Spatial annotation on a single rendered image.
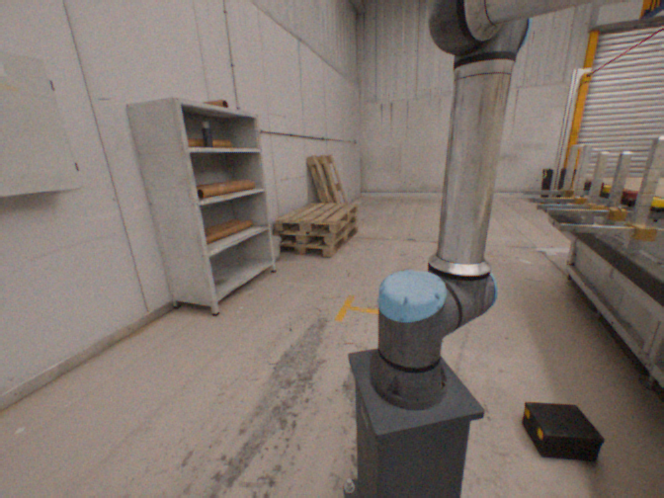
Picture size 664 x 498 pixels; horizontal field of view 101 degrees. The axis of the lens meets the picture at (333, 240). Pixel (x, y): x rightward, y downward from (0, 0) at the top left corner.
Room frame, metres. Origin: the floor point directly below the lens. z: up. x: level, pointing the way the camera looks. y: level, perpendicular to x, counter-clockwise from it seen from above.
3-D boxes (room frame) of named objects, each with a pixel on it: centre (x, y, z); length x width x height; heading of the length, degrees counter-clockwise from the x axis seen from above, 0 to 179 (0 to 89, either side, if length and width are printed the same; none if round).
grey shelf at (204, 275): (2.39, 0.99, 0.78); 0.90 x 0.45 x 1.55; 160
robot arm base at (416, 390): (0.57, -0.17, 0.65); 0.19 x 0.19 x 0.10
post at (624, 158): (1.34, -1.40, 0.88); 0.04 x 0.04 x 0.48; 64
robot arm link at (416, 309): (0.58, -0.18, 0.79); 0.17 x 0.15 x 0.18; 123
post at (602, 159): (1.57, -1.51, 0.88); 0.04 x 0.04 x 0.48; 64
